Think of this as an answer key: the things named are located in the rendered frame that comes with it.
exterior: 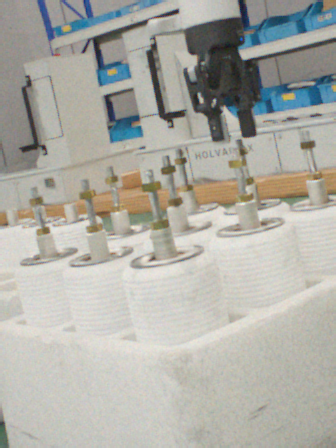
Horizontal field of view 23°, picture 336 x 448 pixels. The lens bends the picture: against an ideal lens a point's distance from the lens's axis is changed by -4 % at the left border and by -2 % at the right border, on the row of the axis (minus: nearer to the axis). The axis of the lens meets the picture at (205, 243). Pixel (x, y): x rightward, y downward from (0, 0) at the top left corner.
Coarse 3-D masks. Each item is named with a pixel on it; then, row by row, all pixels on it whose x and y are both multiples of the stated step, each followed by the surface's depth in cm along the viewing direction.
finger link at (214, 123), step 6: (204, 102) 101; (198, 108) 101; (204, 108) 100; (210, 114) 102; (216, 114) 102; (210, 120) 103; (216, 120) 102; (210, 126) 103; (216, 126) 102; (210, 132) 103; (216, 132) 102; (222, 132) 103; (216, 138) 103; (222, 138) 103
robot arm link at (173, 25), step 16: (192, 0) 100; (208, 0) 100; (224, 0) 100; (176, 16) 104; (192, 16) 101; (208, 16) 100; (224, 16) 101; (240, 16) 103; (160, 32) 104; (176, 32) 107
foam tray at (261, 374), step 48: (0, 336) 100; (48, 336) 93; (96, 336) 88; (240, 336) 80; (288, 336) 84; (0, 384) 104; (48, 384) 94; (96, 384) 86; (144, 384) 79; (192, 384) 76; (240, 384) 80; (288, 384) 84; (48, 432) 97; (96, 432) 89; (144, 432) 81; (192, 432) 76; (240, 432) 80; (288, 432) 84
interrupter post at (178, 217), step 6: (168, 210) 99; (174, 210) 99; (180, 210) 99; (174, 216) 99; (180, 216) 99; (186, 216) 100; (174, 222) 99; (180, 222) 99; (186, 222) 100; (174, 228) 99; (180, 228) 99; (186, 228) 99
